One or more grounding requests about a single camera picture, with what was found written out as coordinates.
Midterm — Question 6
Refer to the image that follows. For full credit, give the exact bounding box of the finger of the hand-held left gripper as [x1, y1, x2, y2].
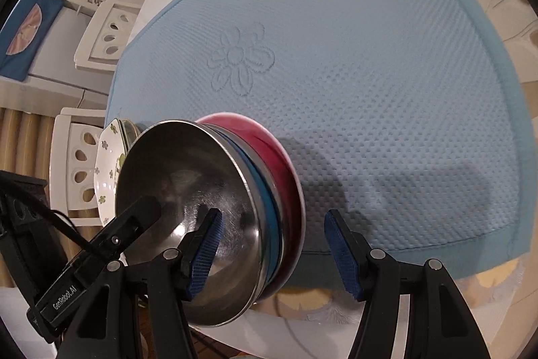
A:
[88, 197, 163, 265]

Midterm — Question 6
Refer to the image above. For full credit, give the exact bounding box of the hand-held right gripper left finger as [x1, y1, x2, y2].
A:
[56, 208, 223, 359]

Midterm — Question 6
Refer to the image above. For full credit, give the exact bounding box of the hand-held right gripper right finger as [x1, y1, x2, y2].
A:
[323, 209, 483, 359]

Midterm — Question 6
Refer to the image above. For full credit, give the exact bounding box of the pink cartoon bowl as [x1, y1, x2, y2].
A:
[195, 112, 307, 298]

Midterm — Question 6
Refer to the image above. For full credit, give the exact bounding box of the small square floral plate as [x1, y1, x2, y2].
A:
[93, 117, 127, 226]

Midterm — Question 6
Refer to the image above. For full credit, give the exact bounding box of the blue steel bowl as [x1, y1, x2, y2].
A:
[114, 119, 283, 328]

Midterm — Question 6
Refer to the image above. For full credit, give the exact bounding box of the red steel bowl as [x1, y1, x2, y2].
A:
[202, 118, 297, 285]

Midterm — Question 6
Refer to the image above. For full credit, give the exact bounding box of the light blue textured mat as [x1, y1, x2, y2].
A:
[105, 0, 531, 282]

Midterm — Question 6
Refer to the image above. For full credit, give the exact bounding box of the white cabinet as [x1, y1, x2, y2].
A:
[23, 5, 113, 98]

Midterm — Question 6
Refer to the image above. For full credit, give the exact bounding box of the blue and pink cloth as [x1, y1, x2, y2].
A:
[0, 0, 65, 83]

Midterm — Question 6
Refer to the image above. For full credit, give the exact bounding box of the black cable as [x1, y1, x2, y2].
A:
[0, 180, 95, 254]

